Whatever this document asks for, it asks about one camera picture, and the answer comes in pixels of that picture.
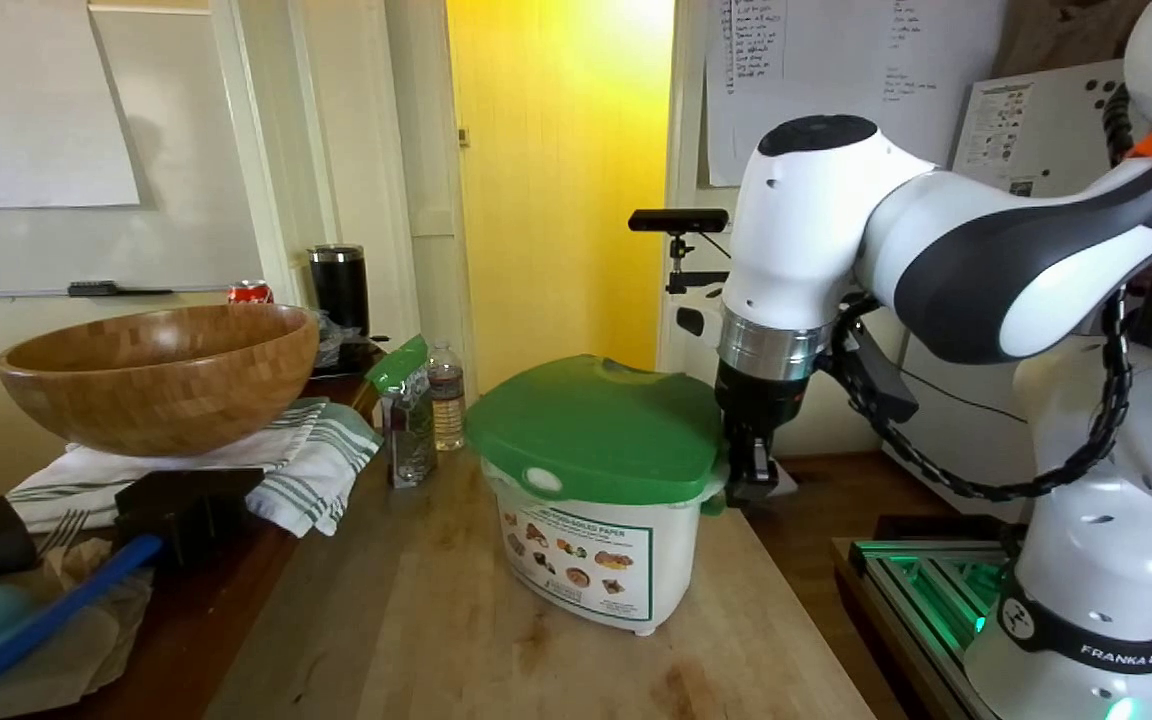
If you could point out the white bucket with green lid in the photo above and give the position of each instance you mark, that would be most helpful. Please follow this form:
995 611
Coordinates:
597 479

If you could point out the black tumbler cup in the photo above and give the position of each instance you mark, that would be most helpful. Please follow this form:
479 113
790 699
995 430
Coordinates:
341 288

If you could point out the large wooden bowl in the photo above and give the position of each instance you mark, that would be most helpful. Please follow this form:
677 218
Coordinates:
171 383

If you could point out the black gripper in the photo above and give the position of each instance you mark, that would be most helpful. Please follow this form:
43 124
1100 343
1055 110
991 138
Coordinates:
754 411

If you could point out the paper sheet on wall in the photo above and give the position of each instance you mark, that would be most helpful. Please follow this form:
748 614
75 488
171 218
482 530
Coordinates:
893 60

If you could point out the clear plastic water bottle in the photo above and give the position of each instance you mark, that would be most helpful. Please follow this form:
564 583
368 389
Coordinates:
445 383

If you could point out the black whiteboard marker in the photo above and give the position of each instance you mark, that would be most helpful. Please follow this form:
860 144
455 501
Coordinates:
95 288

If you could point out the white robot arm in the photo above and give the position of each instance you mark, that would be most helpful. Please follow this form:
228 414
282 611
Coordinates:
838 222

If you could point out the whiteboard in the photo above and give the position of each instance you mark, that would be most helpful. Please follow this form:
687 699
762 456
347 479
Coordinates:
60 138

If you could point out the green snack bag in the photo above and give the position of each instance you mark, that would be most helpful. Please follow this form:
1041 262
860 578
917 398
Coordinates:
405 414

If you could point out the striped white dish towel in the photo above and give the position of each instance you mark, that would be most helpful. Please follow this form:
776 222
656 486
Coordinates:
305 463

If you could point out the red soda can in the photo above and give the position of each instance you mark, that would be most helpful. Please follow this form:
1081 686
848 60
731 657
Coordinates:
248 293

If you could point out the black camera on stand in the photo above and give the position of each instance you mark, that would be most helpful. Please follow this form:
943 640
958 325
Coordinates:
672 224

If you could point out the blue plastic handle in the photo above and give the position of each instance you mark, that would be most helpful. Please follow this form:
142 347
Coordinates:
27 625

